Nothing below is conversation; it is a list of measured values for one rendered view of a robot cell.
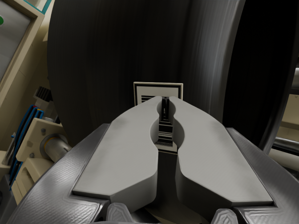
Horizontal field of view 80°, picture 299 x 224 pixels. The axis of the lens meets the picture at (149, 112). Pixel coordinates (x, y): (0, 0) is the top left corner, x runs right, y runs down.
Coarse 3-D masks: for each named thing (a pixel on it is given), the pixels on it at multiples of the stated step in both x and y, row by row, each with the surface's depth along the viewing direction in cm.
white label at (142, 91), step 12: (144, 84) 14; (156, 84) 14; (168, 84) 13; (180, 84) 13; (144, 96) 14; (168, 96) 14; (180, 96) 13; (168, 132) 15; (156, 144) 15; (168, 144) 15
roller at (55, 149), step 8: (48, 144) 41; (56, 144) 39; (64, 144) 39; (48, 152) 39; (56, 152) 37; (64, 152) 36; (56, 160) 36; (144, 208) 23; (136, 216) 21; (144, 216) 21; (152, 216) 22
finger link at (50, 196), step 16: (80, 144) 8; (96, 144) 8; (64, 160) 7; (80, 160) 7; (48, 176) 6; (64, 176) 6; (32, 192) 6; (48, 192) 6; (64, 192) 6; (16, 208) 5; (32, 208) 5; (48, 208) 5; (64, 208) 5; (80, 208) 5; (96, 208) 5
